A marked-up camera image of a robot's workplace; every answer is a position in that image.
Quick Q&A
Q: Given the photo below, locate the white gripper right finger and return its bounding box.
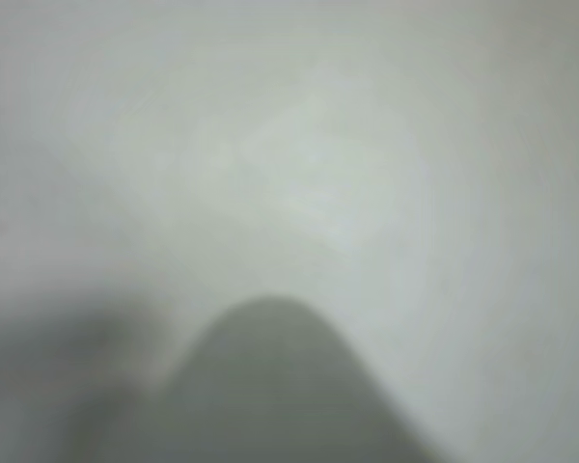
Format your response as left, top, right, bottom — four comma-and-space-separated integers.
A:
147, 292, 448, 463

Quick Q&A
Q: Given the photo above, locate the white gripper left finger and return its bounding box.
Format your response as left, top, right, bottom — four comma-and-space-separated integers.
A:
0, 288, 175, 463

